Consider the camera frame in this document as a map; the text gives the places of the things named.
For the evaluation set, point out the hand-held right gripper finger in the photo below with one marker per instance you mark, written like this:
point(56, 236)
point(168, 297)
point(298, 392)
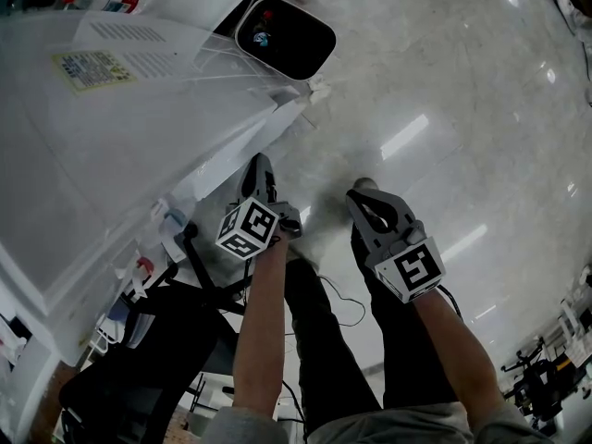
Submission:
point(363, 222)
point(393, 206)

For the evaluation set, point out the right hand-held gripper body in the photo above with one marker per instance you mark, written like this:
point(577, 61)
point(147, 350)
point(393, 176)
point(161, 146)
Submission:
point(409, 266)

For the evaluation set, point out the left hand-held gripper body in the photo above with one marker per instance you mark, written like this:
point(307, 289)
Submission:
point(252, 229)

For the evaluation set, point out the person's right forearm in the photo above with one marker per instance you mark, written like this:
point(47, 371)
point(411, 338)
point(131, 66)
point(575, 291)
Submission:
point(455, 359)

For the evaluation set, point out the person's left forearm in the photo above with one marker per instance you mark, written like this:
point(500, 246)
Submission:
point(261, 322)

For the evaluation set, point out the blue dispenser tap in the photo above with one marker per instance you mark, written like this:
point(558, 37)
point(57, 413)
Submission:
point(175, 216)

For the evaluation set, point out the red dispenser tap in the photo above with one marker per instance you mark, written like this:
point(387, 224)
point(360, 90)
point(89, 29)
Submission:
point(144, 266)

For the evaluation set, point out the white water dispenser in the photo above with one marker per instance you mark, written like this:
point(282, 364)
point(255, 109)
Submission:
point(92, 155)

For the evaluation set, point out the person's right grey shoe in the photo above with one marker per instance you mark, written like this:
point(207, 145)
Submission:
point(365, 183)

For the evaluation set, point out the person's right leg black trousers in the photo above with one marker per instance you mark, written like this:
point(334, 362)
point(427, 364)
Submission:
point(393, 336)

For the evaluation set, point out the person's leg black trousers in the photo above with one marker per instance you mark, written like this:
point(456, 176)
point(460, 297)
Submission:
point(324, 340)
point(393, 336)

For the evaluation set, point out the crumpled white tissue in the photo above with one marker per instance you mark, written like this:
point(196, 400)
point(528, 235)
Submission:
point(320, 90)

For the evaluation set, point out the person's left leg black trousers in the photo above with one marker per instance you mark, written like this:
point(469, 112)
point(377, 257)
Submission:
point(324, 340)

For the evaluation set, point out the white trash bin black liner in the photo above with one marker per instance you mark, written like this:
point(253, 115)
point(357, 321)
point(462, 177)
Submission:
point(289, 40)

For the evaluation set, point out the person's grey shirt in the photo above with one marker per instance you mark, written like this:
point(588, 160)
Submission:
point(370, 426)

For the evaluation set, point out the black office chair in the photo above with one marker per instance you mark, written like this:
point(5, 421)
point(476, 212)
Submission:
point(152, 363)

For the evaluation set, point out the black tripod stands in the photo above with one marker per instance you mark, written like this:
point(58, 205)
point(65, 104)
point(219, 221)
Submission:
point(536, 377)

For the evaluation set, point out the white storage shelf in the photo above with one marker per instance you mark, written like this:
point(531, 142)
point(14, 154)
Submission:
point(578, 322)

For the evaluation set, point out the yellow warning label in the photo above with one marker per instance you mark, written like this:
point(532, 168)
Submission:
point(92, 70)

